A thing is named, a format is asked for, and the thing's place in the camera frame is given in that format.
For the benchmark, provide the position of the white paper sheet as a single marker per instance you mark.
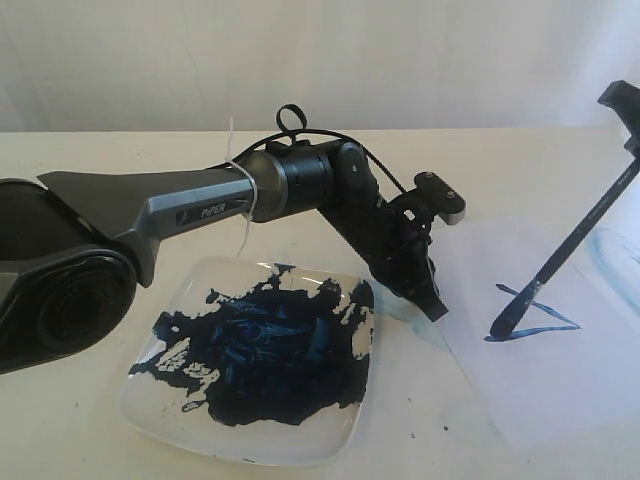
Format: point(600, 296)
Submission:
point(570, 369)

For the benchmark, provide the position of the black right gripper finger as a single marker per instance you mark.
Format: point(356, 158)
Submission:
point(623, 98)

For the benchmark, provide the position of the black paintbrush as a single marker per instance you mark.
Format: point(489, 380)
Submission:
point(510, 316)

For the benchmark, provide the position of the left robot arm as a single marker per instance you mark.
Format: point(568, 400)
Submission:
point(76, 246)

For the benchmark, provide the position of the white square paint plate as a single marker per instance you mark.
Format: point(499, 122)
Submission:
point(254, 362)

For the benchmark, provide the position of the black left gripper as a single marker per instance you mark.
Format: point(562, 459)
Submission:
point(394, 251)

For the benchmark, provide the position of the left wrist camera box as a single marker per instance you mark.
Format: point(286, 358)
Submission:
point(444, 201)

